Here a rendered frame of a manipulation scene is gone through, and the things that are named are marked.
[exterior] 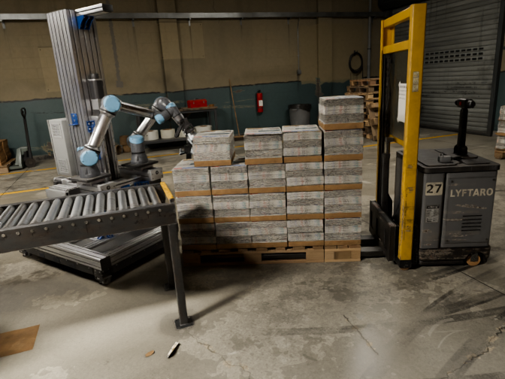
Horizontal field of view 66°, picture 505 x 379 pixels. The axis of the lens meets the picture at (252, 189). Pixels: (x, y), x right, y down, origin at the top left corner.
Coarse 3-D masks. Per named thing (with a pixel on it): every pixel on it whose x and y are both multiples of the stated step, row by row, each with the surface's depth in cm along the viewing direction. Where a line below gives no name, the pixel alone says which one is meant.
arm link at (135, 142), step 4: (132, 136) 330; (136, 136) 330; (140, 136) 330; (132, 140) 325; (136, 140) 325; (140, 140) 327; (132, 144) 327; (136, 144) 326; (140, 144) 327; (132, 148) 328; (136, 148) 327; (140, 148) 328; (144, 148) 333; (132, 152) 329; (136, 152) 328
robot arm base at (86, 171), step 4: (80, 168) 291; (84, 168) 289; (88, 168) 289; (92, 168) 291; (96, 168) 294; (80, 172) 290; (84, 172) 289; (88, 172) 290; (92, 172) 290; (96, 172) 293; (100, 172) 298; (80, 176) 290; (84, 176) 289; (88, 176) 289; (92, 176) 290; (96, 176) 292
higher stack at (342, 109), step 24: (336, 96) 303; (360, 96) 281; (336, 120) 281; (360, 120) 280; (336, 144) 286; (360, 144) 286; (336, 168) 291; (360, 168) 290; (336, 192) 297; (360, 192) 295; (336, 240) 307
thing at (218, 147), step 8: (200, 136) 293; (208, 136) 292; (216, 136) 290; (224, 136) 289; (200, 144) 292; (208, 144) 292; (216, 144) 292; (224, 144) 291; (200, 152) 294; (208, 152) 294; (216, 152) 294; (224, 152) 293; (200, 160) 295; (208, 160) 296
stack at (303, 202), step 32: (192, 160) 325; (288, 192) 300; (320, 192) 297; (192, 224) 310; (224, 224) 308; (256, 224) 307; (288, 224) 306; (320, 224) 304; (192, 256) 317; (224, 256) 331; (256, 256) 315; (320, 256) 312
